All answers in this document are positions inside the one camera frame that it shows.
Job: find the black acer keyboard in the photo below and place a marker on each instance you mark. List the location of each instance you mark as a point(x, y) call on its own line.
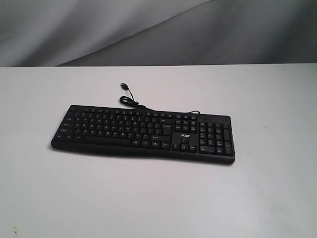
point(146, 133)

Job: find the grey backdrop cloth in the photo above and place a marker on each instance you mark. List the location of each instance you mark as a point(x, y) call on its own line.
point(156, 32)

